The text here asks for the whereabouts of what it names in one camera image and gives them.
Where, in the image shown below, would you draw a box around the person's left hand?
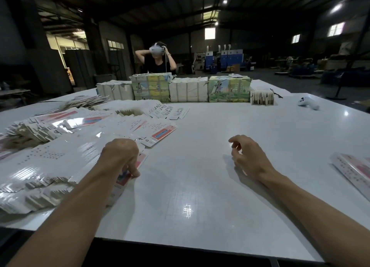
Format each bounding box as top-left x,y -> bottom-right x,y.
95,138 -> 141,181

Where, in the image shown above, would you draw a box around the person's right hand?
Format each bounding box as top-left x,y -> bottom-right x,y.
228,135 -> 278,188

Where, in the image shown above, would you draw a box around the pile of carton blanks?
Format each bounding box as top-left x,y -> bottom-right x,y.
0,96 -> 188,215

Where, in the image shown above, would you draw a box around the person's right forearm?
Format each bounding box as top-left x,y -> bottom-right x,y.
260,172 -> 370,267

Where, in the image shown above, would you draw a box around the person's left forearm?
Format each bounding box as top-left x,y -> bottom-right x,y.
8,167 -> 122,267

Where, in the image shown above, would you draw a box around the small beige card stack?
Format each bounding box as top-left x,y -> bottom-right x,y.
250,89 -> 275,106

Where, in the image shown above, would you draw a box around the pile of grey flat sheets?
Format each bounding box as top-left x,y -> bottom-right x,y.
58,95 -> 108,110

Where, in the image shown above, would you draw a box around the row of white cartons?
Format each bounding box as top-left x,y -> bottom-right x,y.
169,77 -> 209,103
96,80 -> 135,101

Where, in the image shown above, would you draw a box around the green printed carton bundle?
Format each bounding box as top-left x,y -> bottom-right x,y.
208,74 -> 252,103

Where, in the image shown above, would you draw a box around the green yellow carton bundle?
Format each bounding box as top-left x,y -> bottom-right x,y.
129,73 -> 173,103

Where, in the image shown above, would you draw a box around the grey crate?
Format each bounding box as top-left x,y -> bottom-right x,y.
94,74 -> 119,84

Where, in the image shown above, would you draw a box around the small white object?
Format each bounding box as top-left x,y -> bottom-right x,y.
298,95 -> 320,111

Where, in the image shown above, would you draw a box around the dark grey cabinet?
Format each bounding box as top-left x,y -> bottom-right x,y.
64,49 -> 96,91

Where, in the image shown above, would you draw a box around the blue machine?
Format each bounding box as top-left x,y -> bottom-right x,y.
205,45 -> 244,72

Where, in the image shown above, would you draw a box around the white headset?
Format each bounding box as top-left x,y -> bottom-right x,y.
149,43 -> 166,58

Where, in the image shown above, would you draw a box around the blue bins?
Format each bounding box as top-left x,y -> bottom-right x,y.
321,68 -> 370,88

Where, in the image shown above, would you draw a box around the black floor stand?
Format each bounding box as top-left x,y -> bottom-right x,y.
325,44 -> 362,100

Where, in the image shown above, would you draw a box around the double wall window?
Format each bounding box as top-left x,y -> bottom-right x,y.
328,22 -> 345,38

